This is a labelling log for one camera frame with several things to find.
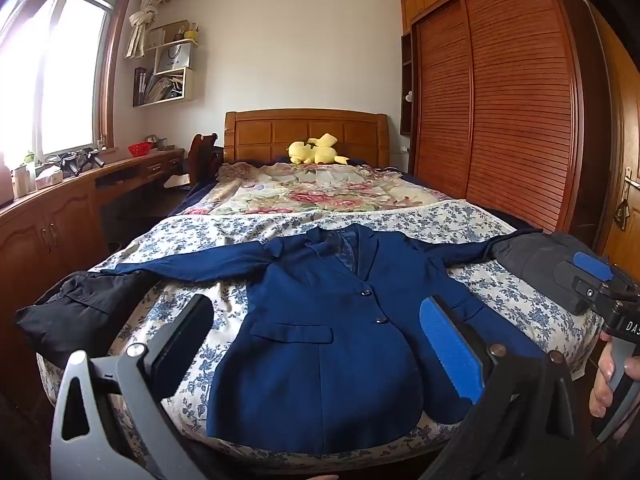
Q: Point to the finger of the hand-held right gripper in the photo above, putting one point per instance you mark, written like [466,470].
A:
[592,264]

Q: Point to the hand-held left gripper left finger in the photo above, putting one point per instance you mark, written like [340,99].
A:
[182,345]

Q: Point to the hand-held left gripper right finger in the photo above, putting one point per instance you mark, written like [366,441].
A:
[450,350]

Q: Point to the navy blue suit jacket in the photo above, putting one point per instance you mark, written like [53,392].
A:
[325,305]

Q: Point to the person's right hand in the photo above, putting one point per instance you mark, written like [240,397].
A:
[606,365]

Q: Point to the dark grey garment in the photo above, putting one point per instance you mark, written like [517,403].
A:
[535,265]

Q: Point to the black folded garment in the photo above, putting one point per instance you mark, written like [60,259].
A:
[85,310]

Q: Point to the blue floral white blanket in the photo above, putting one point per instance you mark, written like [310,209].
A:
[200,240]

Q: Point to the wooden door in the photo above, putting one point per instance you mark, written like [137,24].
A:
[622,125]

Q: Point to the wooden desk with cabinets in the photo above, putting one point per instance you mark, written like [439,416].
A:
[50,220]

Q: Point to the wooden louvred wardrobe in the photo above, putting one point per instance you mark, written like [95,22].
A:
[510,100]

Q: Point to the dark wooden chair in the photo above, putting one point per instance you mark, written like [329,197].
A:
[202,157]

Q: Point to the red bowl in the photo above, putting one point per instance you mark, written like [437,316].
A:
[140,149]

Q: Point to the pink floral quilt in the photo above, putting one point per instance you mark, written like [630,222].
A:
[310,187]

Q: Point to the white tissue box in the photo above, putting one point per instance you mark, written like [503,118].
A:
[49,177]

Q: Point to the wooden bed headboard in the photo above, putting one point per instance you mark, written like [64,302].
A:
[260,135]

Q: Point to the yellow plush toy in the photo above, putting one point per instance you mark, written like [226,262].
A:
[312,152]

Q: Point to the white paper bag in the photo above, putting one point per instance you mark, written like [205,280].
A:
[175,57]

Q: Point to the wooden framed window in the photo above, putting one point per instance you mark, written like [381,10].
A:
[60,70]

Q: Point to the tied beige curtain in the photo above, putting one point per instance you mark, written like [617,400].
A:
[142,20]

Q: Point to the white wall shelf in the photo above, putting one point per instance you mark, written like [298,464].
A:
[172,85]

